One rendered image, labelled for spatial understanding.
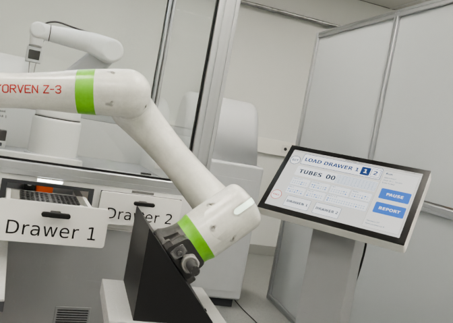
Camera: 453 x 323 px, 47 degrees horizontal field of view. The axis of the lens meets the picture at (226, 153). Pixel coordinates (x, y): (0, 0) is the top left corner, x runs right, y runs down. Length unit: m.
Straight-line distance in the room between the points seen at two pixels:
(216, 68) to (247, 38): 3.35
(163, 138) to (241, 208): 0.33
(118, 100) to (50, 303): 0.86
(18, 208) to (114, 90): 0.42
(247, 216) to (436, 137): 1.55
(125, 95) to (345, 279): 1.01
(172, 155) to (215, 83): 0.53
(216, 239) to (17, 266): 0.82
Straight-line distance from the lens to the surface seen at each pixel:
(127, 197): 1.83
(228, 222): 1.26
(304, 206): 1.82
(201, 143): 1.90
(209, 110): 1.90
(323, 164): 1.93
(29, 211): 1.48
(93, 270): 1.90
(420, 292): 2.64
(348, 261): 1.86
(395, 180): 1.85
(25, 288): 1.90
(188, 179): 1.44
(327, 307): 1.92
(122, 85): 1.31
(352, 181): 1.86
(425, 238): 2.63
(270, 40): 5.33
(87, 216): 1.49
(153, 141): 1.45
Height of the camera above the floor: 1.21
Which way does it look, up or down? 3 degrees down
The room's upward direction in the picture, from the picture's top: 10 degrees clockwise
